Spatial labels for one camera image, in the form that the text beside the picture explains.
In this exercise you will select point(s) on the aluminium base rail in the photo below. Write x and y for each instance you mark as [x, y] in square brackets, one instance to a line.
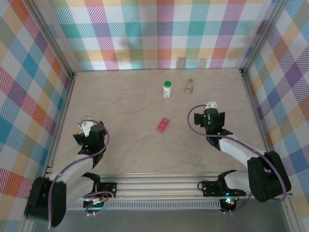
[157, 186]

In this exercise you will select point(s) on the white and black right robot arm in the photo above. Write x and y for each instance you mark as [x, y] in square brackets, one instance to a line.
[236, 147]

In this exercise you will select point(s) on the aluminium frame post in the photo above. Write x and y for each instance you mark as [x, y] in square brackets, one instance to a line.
[53, 38]
[263, 33]

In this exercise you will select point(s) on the pink and clear pill organizer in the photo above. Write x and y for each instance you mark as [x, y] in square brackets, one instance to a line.
[163, 125]

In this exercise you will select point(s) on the left control circuit board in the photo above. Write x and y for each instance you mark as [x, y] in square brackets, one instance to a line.
[95, 205]

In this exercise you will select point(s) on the control circuit board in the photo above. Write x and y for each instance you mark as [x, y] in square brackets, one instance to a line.
[229, 202]
[95, 205]

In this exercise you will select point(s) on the right control circuit board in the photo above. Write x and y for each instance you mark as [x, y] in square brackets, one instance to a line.
[229, 202]

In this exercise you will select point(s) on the small amber glass bottle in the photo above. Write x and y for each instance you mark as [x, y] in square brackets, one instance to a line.
[189, 88]

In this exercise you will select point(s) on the aluminium side rail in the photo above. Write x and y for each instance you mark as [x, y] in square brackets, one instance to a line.
[256, 116]
[64, 113]

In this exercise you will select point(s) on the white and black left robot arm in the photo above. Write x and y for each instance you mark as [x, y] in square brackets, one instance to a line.
[72, 169]

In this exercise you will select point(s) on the white bottle with green cap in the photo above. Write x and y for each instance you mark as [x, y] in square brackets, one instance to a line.
[167, 90]

